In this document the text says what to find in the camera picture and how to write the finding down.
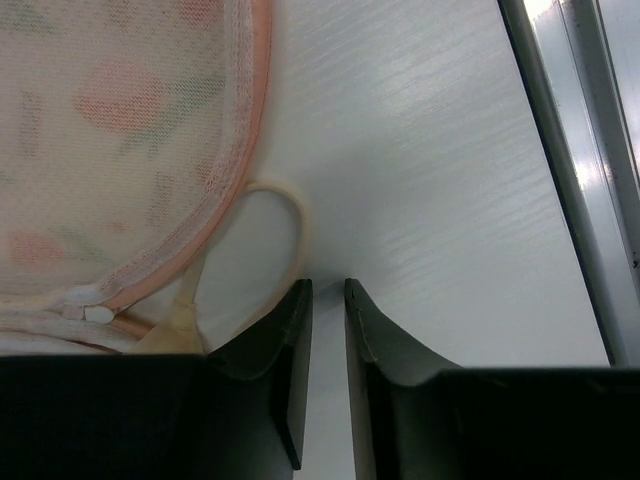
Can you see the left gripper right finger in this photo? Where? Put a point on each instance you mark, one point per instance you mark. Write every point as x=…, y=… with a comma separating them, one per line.
x=417, y=415

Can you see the floral mesh laundry bag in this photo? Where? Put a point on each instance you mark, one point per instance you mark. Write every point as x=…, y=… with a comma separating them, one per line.
x=127, y=128

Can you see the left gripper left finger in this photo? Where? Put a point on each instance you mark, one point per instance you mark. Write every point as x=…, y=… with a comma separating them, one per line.
x=236, y=413

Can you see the beige bra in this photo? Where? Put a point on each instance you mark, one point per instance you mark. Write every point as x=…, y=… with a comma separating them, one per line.
x=253, y=256

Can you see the aluminium mounting rail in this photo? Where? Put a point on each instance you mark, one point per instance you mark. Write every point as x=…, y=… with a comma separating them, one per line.
x=576, y=61

